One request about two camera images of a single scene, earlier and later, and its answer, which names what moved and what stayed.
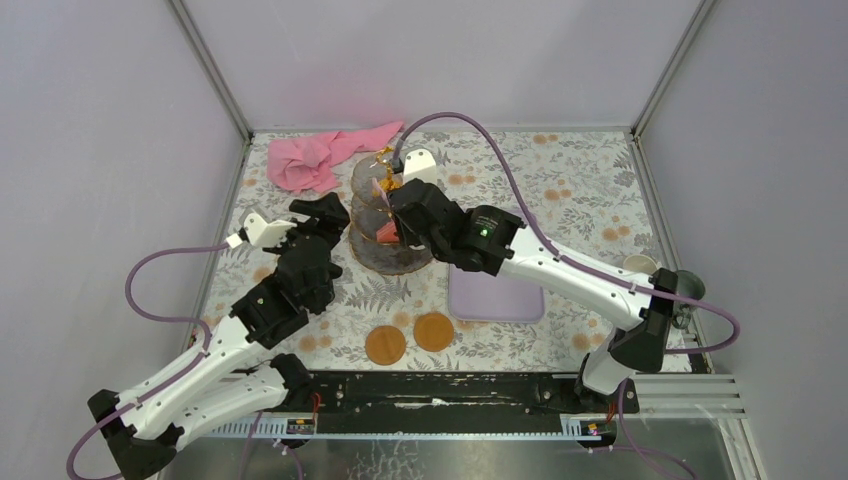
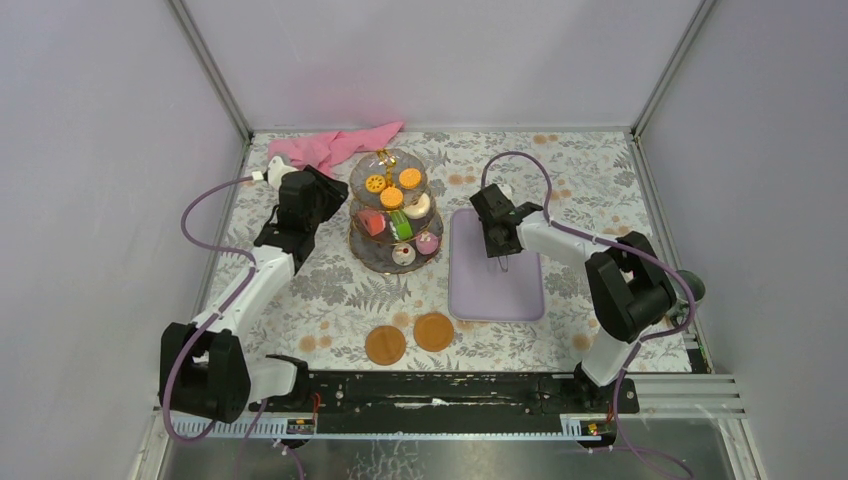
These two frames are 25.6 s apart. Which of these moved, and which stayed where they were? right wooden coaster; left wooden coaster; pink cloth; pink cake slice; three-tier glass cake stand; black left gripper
Moved: pink cake slice; black left gripper
Stayed: pink cloth; left wooden coaster; right wooden coaster; three-tier glass cake stand
